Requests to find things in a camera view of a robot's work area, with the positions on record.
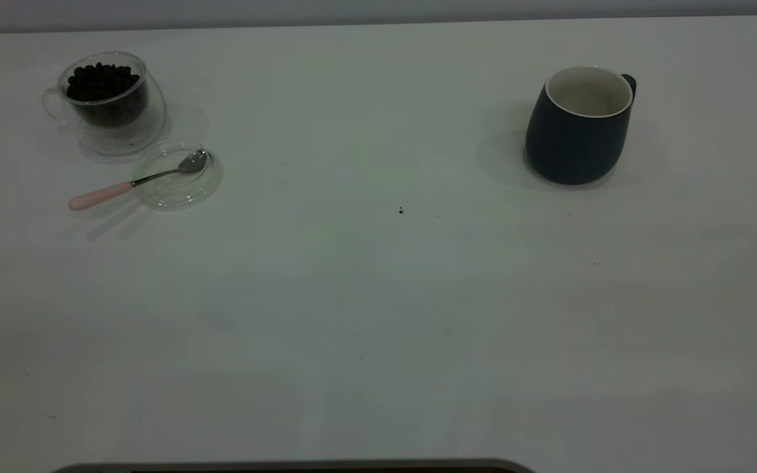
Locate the dark grey ceramic mug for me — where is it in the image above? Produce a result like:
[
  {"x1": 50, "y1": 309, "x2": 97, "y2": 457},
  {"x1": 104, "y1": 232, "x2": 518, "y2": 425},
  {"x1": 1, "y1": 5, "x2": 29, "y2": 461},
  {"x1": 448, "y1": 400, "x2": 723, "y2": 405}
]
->
[{"x1": 526, "y1": 66, "x2": 637, "y2": 186}]

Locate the pink handled metal spoon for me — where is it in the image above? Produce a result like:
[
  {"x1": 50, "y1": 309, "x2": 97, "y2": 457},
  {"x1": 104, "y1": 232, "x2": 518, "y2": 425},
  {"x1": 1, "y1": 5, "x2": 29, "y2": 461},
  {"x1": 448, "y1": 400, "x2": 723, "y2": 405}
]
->
[{"x1": 68, "y1": 150, "x2": 209, "y2": 212}]

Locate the pile of coffee beans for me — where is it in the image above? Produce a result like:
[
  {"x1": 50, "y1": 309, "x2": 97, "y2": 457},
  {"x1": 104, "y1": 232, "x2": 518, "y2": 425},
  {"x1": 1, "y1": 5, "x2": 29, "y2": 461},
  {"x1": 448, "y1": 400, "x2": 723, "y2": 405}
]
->
[{"x1": 65, "y1": 62, "x2": 149, "y2": 127}]

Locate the clear double-wall glass cup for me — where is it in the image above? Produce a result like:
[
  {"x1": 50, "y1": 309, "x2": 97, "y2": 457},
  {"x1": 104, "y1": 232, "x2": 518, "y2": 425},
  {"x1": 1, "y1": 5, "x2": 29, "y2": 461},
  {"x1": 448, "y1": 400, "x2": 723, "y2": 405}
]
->
[{"x1": 41, "y1": 51, "x2": 168, "y2": 156}]

